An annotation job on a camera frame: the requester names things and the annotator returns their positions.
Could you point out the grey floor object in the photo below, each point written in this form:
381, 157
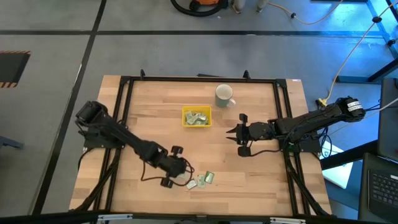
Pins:
9, 142

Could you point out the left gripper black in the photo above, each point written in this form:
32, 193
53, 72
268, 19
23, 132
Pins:
172, 165

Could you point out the white box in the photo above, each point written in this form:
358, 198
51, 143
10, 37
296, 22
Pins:
339, 174

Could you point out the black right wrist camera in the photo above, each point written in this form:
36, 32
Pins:
244, 151

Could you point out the hazard striped floor hatch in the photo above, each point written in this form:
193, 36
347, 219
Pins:
12, 68

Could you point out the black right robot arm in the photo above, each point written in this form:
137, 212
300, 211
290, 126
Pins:
311, 123

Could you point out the silver metal bracket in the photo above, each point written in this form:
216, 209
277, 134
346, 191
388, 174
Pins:
287, 220
115, 217

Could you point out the black laptop keyboard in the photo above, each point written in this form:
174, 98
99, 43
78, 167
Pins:
382, 189

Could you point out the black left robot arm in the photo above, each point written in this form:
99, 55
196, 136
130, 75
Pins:
124, 137

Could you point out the small black round disc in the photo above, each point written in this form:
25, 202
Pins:
377, 19
293, 15
391, 42

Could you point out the black left gripper knob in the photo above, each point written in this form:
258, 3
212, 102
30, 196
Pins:
177, 150

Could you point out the person's foot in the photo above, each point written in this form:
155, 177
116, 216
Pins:
237, 5
261, 4

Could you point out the black metal bar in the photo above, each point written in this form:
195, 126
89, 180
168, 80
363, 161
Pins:
348, 155

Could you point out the black metal stand frame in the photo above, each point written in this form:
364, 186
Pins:
382, 70

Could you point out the green ceramic mug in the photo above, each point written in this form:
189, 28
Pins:
224, 95

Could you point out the yellow plastic basket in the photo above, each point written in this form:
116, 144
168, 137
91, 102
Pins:
208, 109

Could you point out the black orange vacuum cleaner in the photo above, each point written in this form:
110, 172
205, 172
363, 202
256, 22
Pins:
205, 2

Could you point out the grey monitor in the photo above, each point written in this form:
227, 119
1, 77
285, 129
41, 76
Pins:
388, 118

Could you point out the black overhead rig bar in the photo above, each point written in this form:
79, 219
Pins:
62, 217

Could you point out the black gripper knob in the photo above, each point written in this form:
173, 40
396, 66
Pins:
177, 150
243, 118

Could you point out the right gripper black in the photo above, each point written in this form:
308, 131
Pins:
243, 133

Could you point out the black right gripper knob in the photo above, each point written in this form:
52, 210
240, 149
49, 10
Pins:
243, 118

